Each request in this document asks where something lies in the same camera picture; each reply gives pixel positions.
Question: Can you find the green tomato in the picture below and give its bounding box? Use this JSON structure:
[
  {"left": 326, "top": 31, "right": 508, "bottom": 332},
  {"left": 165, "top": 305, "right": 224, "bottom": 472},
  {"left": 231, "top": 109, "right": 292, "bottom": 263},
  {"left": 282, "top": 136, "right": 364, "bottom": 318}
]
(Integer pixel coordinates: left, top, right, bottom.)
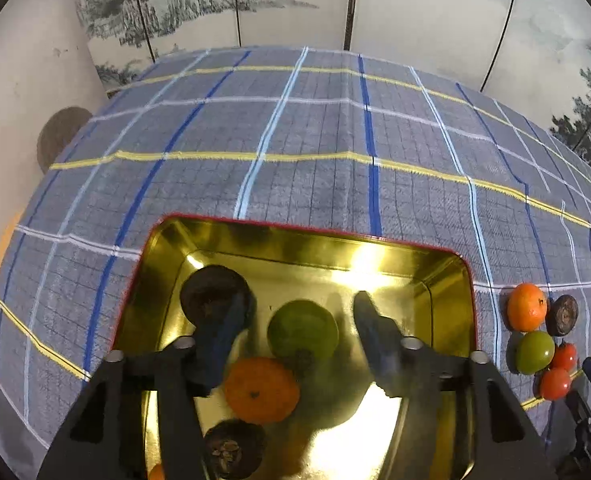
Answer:
[
  {"left": 514, "top": 331, "right": 556, "bottom": 376},
  {"left": 266, "top": 300, "right": 340, "bottom": 361}
]

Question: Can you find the brown round cushion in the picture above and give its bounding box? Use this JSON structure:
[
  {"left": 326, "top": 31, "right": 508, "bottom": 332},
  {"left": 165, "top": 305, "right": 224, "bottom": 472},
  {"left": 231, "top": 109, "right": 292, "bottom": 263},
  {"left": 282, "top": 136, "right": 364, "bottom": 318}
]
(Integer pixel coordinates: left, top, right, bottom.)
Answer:
[{"left": 36, "top": 106, "right": 93, "bottom": 176}]

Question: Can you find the red tomato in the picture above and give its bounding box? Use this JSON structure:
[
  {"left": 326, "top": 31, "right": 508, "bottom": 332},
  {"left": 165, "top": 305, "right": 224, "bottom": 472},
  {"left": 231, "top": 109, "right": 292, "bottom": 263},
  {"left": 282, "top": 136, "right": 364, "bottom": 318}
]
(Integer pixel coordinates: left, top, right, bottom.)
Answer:
[
  {"left": 550, "top": 342, "right": 579, "bottom": 372},
  {"left": 539, "top": 367, "right": 573, "bottom": 402}
]

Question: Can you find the red tin box gold inside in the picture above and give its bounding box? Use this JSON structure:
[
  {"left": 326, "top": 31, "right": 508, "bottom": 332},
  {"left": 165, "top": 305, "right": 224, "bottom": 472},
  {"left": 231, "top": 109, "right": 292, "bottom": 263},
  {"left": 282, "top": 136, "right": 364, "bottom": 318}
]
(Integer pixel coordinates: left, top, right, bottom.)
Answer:
[{"left": 110, "top": 214, "right": 479, "bottom": 480}]

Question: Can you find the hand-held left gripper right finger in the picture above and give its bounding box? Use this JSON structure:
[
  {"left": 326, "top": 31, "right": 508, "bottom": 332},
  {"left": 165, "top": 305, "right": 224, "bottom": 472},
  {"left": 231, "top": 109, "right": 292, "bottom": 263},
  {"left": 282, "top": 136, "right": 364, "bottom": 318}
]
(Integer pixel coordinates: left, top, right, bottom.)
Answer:
[{"left": 353, "top": 290, "right": 559, "bottom": 480}]

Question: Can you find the painted folding screen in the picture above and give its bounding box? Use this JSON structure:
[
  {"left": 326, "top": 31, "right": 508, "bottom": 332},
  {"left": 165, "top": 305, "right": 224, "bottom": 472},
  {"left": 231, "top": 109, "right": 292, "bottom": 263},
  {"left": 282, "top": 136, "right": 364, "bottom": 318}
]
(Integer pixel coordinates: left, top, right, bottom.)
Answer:
[{"left": 70, "top": 0, "right": 591, "bottom": 196}]

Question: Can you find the blue plaid tablecloth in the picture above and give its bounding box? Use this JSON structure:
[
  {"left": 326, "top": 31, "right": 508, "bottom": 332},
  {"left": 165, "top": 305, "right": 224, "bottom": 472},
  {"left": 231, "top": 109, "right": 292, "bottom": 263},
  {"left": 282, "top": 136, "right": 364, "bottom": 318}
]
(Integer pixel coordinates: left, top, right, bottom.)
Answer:
[{"left": 0, "top": 46, "right": 591, "bottom": 480}]

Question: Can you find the brown wrinkled fruit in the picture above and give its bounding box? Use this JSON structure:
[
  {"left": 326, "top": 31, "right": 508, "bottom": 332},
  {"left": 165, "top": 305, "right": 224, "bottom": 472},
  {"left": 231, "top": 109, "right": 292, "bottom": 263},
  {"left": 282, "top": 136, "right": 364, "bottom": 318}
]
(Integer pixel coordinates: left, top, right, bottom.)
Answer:
[
  {"left": 545, "top": 294, "right": 579, "bottom": 337},
  {"left": 202, "top": 419, "right": 268, "bottom": 480},
  {"left": 179, "top": 265, "right": 256, "bottom": 328}
]

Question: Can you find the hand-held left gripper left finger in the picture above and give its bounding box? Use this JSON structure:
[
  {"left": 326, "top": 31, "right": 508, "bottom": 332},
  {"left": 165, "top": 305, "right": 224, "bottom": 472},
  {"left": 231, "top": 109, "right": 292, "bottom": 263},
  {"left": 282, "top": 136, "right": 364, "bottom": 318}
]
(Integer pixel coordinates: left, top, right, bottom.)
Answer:
[{"left": 36, "top": 290, "right": 256, "bottom": 480}]

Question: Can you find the orange round object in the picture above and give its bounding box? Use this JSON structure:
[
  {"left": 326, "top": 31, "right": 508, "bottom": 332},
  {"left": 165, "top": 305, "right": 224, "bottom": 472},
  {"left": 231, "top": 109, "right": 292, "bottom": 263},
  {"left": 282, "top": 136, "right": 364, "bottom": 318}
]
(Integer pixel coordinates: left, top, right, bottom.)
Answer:
[{"left": 0, "top": 210, "right": 26, "bottom": 273}]

